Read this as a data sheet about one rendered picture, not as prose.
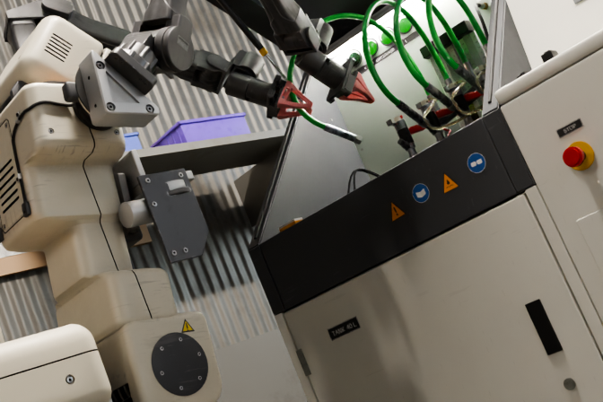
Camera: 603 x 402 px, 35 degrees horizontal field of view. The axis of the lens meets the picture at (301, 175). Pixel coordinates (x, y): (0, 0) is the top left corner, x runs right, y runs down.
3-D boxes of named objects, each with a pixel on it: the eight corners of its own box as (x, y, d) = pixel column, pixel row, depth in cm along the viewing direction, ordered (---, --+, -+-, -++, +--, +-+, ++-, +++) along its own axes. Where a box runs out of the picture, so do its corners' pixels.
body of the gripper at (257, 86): (283, 99, 228) (254, 89, 229) (284, 75, 219) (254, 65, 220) (274, 121, 225) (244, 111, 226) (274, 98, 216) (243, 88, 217)
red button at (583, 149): (565, 177, 168) (552, 150, 169) (573, 175, 171) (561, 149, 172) (591, 163, 165) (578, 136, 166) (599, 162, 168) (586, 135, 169)
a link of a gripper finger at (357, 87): (386, 80, 221) (353, 57, 219) (380, 102, 217) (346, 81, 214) (369, 92, 227) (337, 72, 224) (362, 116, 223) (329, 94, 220)
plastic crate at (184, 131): (224, 160, 396) (214, 136, 398) (255, 135, 380) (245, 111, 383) (158, 170, 373) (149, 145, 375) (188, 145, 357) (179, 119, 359)
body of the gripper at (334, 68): (358, 60, 219) (332, 43, 217) (348, 93, 213) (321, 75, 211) (342, 74, 224) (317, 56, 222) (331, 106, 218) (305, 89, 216)
